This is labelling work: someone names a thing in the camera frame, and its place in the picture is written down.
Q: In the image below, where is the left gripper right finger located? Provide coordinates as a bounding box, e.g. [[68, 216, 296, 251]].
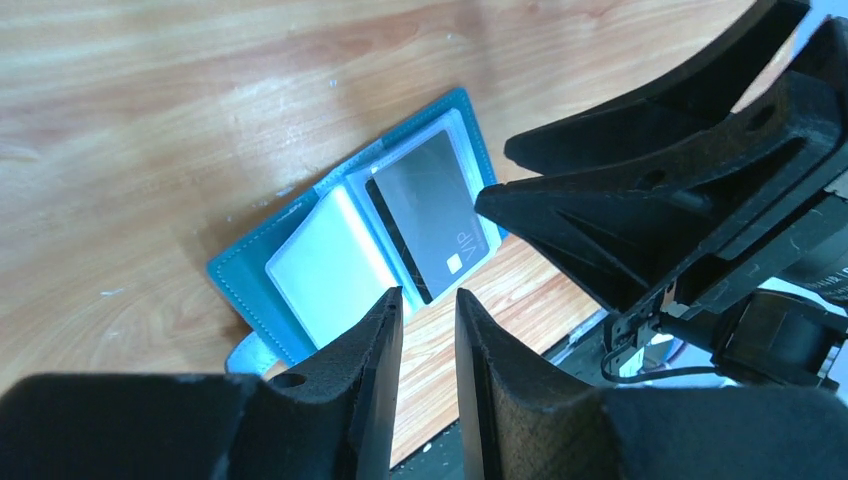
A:
[[454, 288, 848, 480]]

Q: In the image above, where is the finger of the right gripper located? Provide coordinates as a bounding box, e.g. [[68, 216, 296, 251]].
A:
[[504, 1, 810, 175]]

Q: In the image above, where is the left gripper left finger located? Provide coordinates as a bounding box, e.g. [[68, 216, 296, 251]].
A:
[[1, 287, 403, 479]]

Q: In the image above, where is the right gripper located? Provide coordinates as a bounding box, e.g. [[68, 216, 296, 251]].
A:
[[474, 16, 848, 392]]

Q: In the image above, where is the grey VIP credit card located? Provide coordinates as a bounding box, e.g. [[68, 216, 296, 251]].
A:
[[365, 130, 491, 304]]

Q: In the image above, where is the teal leather card holder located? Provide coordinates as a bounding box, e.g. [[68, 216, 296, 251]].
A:
[[207, 87, 505, 374]]

